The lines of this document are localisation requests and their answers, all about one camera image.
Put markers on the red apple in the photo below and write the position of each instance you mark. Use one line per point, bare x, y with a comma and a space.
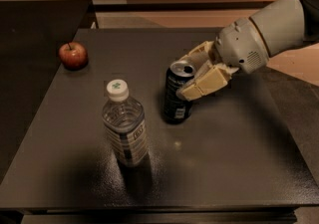
73, 56

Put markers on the clear plastic water bottle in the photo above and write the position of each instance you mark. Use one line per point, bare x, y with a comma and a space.
124, 119

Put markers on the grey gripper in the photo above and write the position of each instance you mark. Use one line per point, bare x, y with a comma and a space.
239, 46

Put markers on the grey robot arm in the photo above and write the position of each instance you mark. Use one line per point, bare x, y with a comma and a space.
286, 25

